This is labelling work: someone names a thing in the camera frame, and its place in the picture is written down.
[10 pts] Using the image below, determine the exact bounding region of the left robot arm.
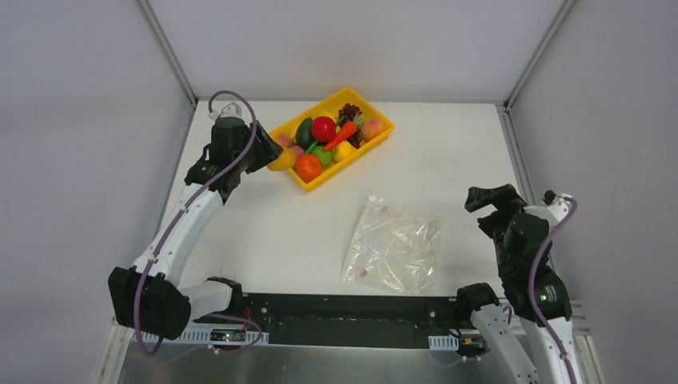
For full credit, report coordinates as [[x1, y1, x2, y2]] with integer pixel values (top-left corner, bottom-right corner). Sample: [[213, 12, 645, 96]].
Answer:
[[108, 116, 282, 340]]

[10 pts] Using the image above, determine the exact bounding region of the green bean pod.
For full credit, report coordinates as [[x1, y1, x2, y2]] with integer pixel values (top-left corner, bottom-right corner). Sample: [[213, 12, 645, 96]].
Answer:
[[305, 119, 340, 154]]

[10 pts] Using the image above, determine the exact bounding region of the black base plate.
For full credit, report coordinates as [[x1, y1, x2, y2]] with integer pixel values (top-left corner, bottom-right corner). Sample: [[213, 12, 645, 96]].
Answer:
[[193, 293, 509, 351]]

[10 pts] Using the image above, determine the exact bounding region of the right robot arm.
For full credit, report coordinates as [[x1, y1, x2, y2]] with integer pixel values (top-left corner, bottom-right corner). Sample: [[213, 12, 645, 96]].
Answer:
[[453, 184, 581, 383]]

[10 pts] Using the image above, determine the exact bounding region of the clear zip top bag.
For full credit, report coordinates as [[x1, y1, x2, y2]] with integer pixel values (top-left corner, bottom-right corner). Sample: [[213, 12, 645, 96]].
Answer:
[[341, 195, 441, 296]]

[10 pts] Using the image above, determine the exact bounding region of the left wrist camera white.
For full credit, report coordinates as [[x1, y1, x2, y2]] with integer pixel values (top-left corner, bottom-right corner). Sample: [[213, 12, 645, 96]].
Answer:
[[208, 102, 242, 121]]

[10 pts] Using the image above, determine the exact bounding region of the pink peach in tray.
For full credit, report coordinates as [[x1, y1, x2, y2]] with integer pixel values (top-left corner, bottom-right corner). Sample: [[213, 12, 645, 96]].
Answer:
[[291, 145, 305, 158]]

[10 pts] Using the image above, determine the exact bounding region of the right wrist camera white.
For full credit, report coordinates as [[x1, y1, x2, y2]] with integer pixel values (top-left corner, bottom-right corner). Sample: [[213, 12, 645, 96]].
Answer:
[[524, 190, 578, 232]]

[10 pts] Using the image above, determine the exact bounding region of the orange carrot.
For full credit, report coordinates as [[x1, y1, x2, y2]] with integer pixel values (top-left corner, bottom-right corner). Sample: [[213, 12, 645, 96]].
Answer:
[[324, 121, 358, 151]]

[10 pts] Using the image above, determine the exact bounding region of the green cabbage ball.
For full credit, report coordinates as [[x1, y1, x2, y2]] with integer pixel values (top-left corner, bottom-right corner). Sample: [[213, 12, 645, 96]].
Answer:
[[311, 146, 334, 169]]

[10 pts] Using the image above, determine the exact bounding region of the purple grape bunch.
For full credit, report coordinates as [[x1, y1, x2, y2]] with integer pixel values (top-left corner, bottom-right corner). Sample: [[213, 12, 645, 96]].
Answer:
[[338, 103, 362, 149]]

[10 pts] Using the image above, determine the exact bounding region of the yellow pepper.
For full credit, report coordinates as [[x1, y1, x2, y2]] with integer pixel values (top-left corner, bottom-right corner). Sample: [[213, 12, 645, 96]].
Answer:
[[333, 141, 357, 163]]

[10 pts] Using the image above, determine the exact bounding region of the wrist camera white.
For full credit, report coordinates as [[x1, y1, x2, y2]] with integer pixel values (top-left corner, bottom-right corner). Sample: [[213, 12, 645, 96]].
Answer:
[[208, 102, 242, 121], [524, 190, 578, 232]]

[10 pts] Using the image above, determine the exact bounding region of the red apple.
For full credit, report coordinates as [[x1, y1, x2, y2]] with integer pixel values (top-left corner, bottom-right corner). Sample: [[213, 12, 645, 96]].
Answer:
[[311, 116, 337, 142]]

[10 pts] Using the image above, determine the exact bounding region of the orange pumpkin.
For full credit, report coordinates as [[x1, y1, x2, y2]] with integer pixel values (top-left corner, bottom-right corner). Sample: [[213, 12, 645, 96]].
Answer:
[[293, 154, 323, 183]]

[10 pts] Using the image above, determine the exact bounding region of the peach from bag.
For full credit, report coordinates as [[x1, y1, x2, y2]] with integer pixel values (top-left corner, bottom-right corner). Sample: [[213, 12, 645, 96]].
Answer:
[[361, 118, 385, 142]]

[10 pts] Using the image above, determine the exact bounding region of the yellow orange potato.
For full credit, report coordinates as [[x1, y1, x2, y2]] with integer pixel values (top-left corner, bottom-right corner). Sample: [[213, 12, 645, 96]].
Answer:
[[267, 148, 297, 172]]

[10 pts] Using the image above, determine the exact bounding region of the dark green vegetable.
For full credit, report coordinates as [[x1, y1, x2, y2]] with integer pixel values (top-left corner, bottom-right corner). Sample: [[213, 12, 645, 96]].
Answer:
[[294, 118, 315, 150]]

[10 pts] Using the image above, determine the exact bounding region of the small peach tray corner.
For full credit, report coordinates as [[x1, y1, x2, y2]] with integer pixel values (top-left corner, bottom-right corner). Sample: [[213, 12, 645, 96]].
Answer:
[[275, 134, 293, 148]]

